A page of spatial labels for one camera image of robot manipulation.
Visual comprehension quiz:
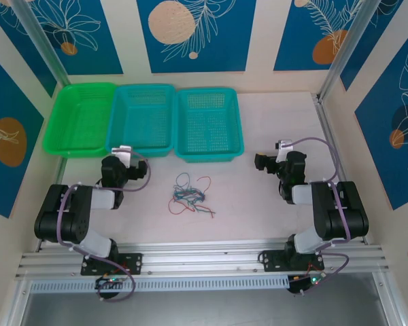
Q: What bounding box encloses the teal plastic mesh basket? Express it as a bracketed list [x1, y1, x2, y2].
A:
[173, 88, 245, 164]
[105, 84, 177, 159]

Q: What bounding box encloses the green plastic mesh basket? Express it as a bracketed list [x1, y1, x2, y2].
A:
[42, 82, 118, 159]

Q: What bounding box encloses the aluminium mounting beam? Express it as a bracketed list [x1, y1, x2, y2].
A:
[16, 239, 391, 279]

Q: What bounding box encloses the left circuit board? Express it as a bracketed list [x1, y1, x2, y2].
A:
[95, 276, 127, 290]

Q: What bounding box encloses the circuit board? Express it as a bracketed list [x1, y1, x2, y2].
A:
[95, 276, 127, 290]
[288, 274, 324, 295]

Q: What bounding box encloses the right circuit board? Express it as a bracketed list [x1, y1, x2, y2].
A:
[288, 274, 324, 295]

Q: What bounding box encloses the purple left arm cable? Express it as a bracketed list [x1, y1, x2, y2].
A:
[56, 151, 153, 302]

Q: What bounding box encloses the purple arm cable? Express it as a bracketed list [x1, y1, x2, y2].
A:
[56, 151, 153, 302]
[282, 137, 353, 296]

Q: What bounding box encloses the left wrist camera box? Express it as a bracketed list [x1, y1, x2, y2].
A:
[111, 145, 133, 168]

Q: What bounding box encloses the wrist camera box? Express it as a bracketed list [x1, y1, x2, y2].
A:
[274, 139, 294, 163]
[111, 145, 133, 168]

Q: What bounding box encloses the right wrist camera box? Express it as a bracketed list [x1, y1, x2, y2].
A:
[274, 139, 294, 163]

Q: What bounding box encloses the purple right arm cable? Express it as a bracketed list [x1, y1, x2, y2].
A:
[282, 137, 353, 296]

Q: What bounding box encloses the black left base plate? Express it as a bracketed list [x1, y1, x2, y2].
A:
[80, 253, 144, 276]

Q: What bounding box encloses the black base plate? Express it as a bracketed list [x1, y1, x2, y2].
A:
[80, 253, 144, 276]
[260, 249, 326, 273]

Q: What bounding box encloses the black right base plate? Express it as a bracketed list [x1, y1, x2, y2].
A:
[260, 249, 326, 273]

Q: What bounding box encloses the grey slotted cable duct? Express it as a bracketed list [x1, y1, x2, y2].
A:
[29, 275, 290, 295]

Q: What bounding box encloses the aluminium frame post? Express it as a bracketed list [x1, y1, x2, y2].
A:
[318, 0, 388, 103]
[10, 0, 71, 88]

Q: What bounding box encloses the aluminium lower frame rail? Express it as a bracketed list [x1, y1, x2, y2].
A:
[0, 280, 32, 326]
[372, 271, 407, 326]

